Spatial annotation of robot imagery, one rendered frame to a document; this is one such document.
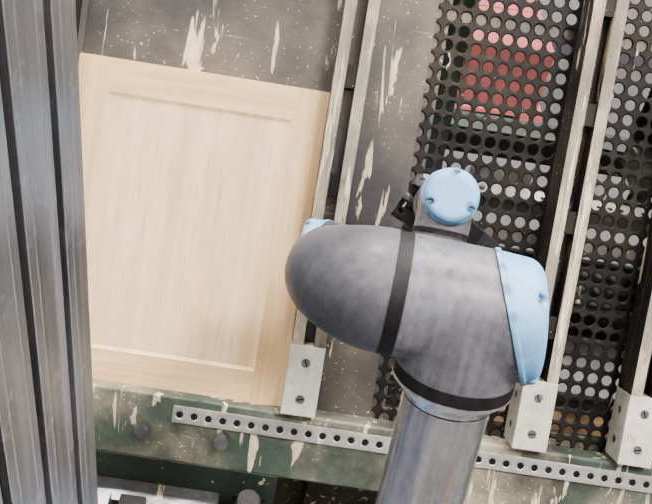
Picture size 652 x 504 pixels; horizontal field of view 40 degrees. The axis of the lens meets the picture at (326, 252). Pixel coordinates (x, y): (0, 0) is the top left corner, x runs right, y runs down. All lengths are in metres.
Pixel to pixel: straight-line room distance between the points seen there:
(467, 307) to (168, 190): 0.92
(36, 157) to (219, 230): 1.22
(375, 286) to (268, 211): 0.84
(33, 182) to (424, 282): 0.45
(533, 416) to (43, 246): 1.30
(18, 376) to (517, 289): 0.48
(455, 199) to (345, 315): 0.43
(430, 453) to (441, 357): 0.11
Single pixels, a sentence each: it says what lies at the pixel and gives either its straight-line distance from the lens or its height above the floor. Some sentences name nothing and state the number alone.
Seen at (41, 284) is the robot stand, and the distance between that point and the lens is 0.44.
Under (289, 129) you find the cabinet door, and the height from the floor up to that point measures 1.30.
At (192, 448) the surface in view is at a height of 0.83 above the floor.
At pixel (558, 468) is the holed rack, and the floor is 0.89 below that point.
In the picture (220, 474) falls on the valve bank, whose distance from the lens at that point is 1.68.
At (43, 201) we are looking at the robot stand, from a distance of 0.42.
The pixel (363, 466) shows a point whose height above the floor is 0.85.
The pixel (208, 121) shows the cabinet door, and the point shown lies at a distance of 1.61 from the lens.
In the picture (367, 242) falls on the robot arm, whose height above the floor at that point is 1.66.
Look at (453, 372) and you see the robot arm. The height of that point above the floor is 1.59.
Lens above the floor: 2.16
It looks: 40 degrees down
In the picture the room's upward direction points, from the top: 10 degrees clockwise
